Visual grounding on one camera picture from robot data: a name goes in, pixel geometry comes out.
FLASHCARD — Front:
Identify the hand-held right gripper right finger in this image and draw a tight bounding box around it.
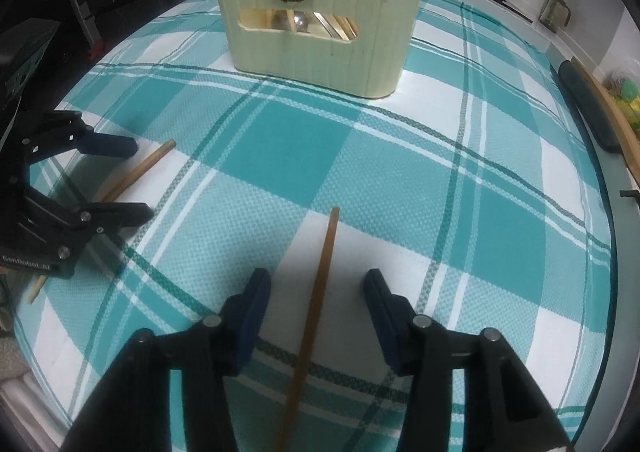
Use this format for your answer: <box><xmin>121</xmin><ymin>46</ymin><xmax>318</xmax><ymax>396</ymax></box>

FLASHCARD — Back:
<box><xmin>362</xmin><ymin>268</ymin><xmax>573</xmax><ymax>452</ymax></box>

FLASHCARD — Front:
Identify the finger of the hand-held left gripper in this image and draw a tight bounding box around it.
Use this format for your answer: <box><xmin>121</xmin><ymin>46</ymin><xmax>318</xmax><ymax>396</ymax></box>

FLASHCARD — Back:
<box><xmin>19</xmin><ymin>176</ymin><xmax>155</xmax><ymax>260</ymax></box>
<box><xmin>12</xmin><ymin>110</ymin><xmax>140</xmax><ymax>175</ymax></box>

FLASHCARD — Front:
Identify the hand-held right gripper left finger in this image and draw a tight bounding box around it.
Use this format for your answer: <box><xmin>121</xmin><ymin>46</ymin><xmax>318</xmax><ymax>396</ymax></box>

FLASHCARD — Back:
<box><xmin>60</xmin><ymin>267</ymin><xmax>273</xmax><ymax>452</ymax></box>

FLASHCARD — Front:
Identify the cream utensil box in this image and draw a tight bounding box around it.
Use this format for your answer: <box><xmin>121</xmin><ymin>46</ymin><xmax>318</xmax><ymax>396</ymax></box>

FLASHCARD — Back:
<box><xmin>207</xmin><ymin>0</ymin><xmax>430</xmax><ymax>100</ymax></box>

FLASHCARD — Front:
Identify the teal checkered tablecloth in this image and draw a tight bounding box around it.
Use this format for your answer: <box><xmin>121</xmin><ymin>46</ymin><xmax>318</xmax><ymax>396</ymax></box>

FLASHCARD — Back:
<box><xmin>12</xmin><ymin>0</ymin><xmax>613</xmax><ymax>452</ymax></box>

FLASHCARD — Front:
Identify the wooden cutting board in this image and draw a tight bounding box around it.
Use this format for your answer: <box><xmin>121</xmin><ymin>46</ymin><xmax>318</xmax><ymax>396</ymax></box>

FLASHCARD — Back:
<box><xmin>582</xmin><ymin>67</ymin><xmax>640</xmax><ymax>183</ymax></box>

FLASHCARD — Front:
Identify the plastic bag with sponges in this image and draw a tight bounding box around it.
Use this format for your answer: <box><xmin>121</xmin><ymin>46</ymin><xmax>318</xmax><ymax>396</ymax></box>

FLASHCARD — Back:
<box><xmin>602</xmin><ymin>57</ymin><xmax>640</xmax><ymax>143</ymax></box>

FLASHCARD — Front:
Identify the glass jar with handle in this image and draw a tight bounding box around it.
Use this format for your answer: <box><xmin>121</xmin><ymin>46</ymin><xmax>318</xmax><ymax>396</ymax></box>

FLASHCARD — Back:
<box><xmin>539</xmin><ymin>0</ymin><xmax>572</xmax><ymax>29</ymax></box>

